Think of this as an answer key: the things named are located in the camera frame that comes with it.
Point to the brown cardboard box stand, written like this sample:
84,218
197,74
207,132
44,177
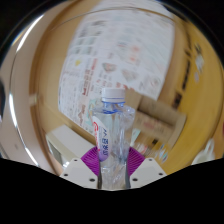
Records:
160,120

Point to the clear plastic water bottle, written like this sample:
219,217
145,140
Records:
111,133

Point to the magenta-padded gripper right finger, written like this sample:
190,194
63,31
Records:
146,171

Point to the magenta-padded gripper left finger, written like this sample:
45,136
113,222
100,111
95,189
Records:
77,170

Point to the large printed wall poster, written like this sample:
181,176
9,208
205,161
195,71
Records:
120,50

